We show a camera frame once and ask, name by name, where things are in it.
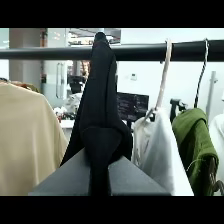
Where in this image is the black garment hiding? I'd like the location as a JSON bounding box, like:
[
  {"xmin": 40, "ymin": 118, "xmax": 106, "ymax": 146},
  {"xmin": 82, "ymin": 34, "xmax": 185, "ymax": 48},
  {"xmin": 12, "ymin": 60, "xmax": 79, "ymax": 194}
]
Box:
[{"xmin": 60, "ymin": 31, "xmax": 134, "ymax": 197}]

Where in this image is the black clothes rail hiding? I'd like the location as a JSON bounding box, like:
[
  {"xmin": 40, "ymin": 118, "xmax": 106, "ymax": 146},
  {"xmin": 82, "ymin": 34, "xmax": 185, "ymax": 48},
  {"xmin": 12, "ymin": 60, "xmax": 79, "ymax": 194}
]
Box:
[{"xmin": 0, "ymin": 39, "xmax": 224, "ymax": 62}]

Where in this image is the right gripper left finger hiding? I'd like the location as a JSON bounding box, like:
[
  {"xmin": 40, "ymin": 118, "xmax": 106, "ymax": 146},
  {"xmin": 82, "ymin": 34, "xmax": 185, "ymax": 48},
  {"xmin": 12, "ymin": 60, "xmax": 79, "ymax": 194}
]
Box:
[{"xmin": 28, "ymin": 148, "xmax": 92, "ymax": 197}]

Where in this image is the green garment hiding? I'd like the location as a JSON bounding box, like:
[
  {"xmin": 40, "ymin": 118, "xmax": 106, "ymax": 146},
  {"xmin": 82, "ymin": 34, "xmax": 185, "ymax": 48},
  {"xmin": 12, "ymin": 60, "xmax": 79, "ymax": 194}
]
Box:
[{"xmin": 171, "ymin": 107, "xmax": 221, "ymax": 197}]

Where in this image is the white garment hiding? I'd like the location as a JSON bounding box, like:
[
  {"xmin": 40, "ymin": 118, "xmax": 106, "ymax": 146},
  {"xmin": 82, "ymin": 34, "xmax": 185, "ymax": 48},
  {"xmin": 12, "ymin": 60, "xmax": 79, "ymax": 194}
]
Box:
[{"xmin": 131, "ymin": 107, "xmax": 195, "ymax": 197}]

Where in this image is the black monitor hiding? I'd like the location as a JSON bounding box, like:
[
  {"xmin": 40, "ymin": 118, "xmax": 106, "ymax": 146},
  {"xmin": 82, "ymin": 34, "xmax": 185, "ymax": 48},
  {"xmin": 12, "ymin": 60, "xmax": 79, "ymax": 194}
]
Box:
[{"xmin": 116, "ymin": 91, "xmax": 150, "ymax": 123}]

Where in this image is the beige garment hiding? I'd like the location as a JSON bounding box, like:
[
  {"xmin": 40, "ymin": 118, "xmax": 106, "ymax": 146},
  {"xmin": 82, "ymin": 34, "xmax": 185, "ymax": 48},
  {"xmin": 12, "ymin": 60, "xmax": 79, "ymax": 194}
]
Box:
[{"xmin": 0, "ymin": 81, "xmax": 70, "ymax": 197}]

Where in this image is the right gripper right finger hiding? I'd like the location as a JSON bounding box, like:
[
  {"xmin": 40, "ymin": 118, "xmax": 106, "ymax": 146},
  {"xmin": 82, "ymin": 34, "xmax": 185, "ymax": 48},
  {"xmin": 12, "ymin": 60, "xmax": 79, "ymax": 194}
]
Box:
[{"xmin": 107, "ymin": 155, "xmax": 172, "ymax": 197}]

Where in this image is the black and white clothes hanger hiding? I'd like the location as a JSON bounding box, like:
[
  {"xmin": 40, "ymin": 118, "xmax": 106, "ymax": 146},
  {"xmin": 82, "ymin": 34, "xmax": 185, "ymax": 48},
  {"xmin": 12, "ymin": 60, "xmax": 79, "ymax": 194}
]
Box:
[{"xmin": 193, "ymin": 37, "xmax": 211, "ymax": 110}]

